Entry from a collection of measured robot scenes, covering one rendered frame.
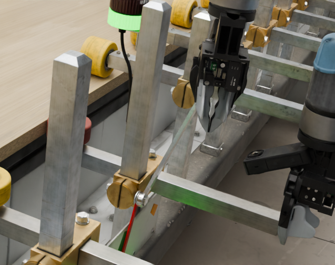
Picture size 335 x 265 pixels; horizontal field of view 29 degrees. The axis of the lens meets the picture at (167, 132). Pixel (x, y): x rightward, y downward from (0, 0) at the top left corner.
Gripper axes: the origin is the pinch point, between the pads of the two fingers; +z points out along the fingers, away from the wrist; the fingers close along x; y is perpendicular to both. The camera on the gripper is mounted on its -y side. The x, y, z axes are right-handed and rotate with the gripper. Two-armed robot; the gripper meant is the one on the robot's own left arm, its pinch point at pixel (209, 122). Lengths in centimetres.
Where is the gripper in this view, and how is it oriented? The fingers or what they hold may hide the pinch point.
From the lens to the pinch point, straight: 108.1
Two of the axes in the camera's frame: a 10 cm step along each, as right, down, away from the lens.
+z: -1.4, 9.0, 4.2
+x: 9.9, 1.5, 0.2
